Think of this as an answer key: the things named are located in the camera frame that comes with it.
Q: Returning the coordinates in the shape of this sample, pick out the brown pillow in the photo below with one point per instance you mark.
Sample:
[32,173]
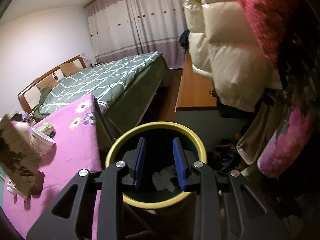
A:
[46,83]
[69,69]

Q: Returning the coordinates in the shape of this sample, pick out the red patterned hanging garment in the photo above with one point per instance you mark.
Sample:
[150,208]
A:
[268,20]

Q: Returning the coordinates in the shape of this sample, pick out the green plastic wrapper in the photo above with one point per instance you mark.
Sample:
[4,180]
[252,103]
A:
[46,127]

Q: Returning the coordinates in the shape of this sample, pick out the purple white window curtain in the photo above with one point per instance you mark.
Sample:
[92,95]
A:
[121,28]

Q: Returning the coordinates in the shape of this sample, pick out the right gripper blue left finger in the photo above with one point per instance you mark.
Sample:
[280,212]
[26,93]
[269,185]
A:
[135,162]

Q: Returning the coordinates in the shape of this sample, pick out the brown paper bag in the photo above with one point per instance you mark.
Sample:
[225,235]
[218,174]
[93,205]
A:
[19,160]

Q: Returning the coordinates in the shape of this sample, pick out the yellow rimmed trash bin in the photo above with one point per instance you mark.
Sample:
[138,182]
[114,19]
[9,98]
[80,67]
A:
[158,154]

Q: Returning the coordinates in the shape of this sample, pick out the wooden bed headboard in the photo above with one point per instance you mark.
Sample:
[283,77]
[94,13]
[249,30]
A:
[29,96]

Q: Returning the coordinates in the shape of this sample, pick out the pink floral hanging cloth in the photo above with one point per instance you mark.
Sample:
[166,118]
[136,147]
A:
[286,143]

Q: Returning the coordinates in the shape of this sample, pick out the green checked bed quilt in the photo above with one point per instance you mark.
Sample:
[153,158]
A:
[106,82]

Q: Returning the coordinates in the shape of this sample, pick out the cream puffer jacket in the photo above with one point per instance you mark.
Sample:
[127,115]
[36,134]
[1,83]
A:
[224,49]

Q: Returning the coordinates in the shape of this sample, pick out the pile of dark clothes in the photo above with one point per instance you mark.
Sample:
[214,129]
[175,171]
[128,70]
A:
[184,40]

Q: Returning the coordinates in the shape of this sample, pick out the orange wooden desk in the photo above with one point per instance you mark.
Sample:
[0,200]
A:
[194,90]

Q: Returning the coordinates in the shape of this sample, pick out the white paper cup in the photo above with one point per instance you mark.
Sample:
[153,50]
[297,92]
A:
[41,142]

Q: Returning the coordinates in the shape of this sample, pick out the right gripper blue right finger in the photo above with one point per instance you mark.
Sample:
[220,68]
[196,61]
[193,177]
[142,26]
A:
[182,167]

